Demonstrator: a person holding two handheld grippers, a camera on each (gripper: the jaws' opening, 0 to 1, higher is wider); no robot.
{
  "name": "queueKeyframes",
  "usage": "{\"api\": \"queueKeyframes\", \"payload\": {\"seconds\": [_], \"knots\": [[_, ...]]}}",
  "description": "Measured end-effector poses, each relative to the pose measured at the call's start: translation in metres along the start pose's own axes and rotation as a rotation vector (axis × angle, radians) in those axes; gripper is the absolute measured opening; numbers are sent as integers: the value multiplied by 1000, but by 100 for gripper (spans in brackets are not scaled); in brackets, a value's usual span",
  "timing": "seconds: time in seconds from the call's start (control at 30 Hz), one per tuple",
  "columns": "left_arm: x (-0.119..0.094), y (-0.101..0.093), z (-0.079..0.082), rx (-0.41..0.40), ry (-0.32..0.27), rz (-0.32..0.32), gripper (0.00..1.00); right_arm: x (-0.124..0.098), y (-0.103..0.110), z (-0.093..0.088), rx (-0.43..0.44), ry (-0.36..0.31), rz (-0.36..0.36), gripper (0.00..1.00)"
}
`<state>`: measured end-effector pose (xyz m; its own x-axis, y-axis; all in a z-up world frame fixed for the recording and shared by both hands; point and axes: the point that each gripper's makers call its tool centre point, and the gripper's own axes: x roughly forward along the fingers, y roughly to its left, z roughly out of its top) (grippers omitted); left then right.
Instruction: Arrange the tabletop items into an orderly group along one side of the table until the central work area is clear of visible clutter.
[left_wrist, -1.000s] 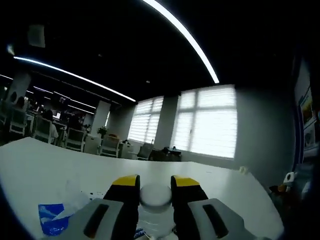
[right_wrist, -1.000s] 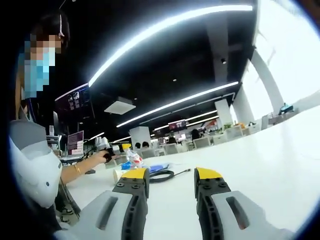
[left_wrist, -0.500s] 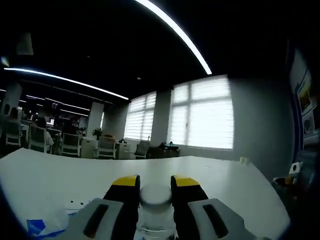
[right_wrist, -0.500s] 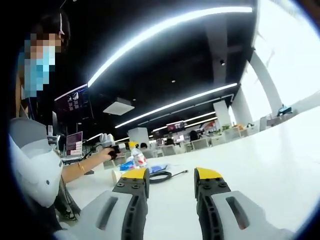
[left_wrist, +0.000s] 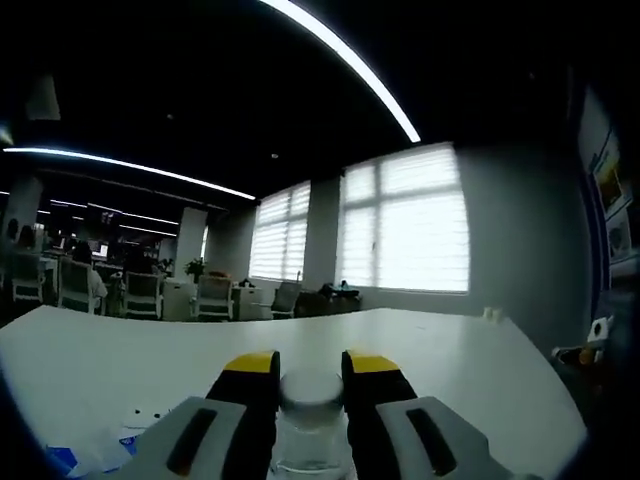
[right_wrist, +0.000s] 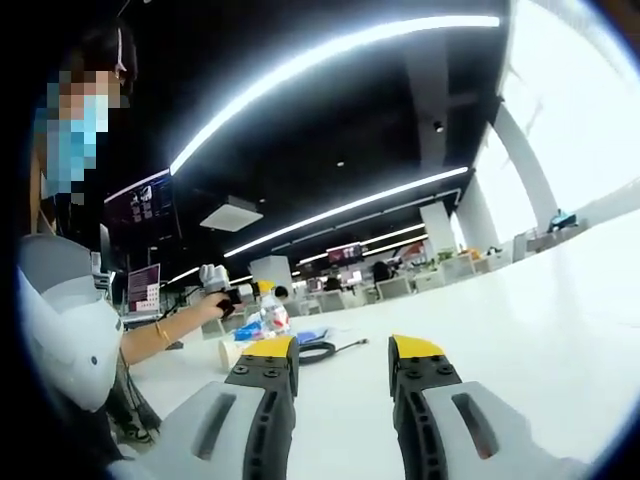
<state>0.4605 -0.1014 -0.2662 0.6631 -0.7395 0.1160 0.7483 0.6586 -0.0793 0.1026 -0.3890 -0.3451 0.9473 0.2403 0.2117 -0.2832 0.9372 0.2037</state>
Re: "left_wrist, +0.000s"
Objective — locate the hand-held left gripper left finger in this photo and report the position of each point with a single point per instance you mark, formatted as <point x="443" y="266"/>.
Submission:
<point x="215" y="440"/>

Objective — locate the dark bag with teal item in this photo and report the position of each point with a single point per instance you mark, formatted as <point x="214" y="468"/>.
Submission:
<point x="340" y="291"/>

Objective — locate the clear plastic bottle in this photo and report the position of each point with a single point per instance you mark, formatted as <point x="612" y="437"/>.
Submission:
<point x="312" y="440"/>

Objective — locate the hanging display screen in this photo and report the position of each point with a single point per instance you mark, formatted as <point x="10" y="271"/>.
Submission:
<point x="106" y="216"/>

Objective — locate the long ceiling light strip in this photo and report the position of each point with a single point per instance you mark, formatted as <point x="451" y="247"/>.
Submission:
<point x="40" y="150"/>
<point x="411" y="131"/>

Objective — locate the group of white office chairs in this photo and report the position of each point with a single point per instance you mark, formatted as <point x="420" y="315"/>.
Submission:
<point x="142" y="295"/>

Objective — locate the window with white blinds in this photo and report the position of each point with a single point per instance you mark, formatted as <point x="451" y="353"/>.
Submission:
<point x="280" y="235"/>
<point x="410" y="225"/>

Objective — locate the blue wet wipes packet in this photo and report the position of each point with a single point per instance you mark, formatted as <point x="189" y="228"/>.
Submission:
<point x="95" y="450"/>

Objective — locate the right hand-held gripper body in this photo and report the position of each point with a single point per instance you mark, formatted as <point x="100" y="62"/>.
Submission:
<point x="602" y="331"/>

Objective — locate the white table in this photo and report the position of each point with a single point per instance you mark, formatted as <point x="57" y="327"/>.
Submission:
<point x="150" y="360"/>

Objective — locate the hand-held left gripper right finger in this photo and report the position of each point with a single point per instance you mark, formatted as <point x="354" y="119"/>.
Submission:
<point x="395" y="440"/>

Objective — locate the potted green plant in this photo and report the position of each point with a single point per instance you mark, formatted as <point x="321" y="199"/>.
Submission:
<point x="195" y="267"/>

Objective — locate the ceiling air vent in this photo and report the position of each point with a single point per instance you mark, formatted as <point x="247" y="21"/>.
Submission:
<point x="44" y="100"/>

